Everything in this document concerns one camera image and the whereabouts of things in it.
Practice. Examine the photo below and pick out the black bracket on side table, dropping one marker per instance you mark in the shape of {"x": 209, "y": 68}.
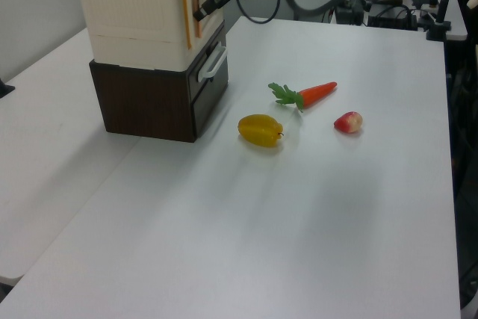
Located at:
{"x": 5, "y": 89}

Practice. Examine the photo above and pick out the dark brown drawer unit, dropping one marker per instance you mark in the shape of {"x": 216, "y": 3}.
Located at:
{"x": 142, "y": 106}

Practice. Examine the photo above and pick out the red toy wax apple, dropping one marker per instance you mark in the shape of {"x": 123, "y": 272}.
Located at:
{"x": 349, "y": 123}

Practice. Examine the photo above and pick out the yellow toy starfruit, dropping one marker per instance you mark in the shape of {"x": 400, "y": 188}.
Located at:
{"x": 259, "y": 130}

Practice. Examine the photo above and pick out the black camera stand with clamp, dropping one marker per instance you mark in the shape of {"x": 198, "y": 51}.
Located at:
{"x": 442, "y": 12}

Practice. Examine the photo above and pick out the orange toy carrot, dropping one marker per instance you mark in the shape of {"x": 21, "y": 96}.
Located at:
{"x": 315, "y": 94}

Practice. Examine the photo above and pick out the cream plastic cabinet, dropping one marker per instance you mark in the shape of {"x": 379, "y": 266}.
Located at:
{"x": 127, "y": 16}

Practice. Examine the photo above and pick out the black electronics box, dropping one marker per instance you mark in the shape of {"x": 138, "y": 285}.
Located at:
{"x": 388, "y": 16}

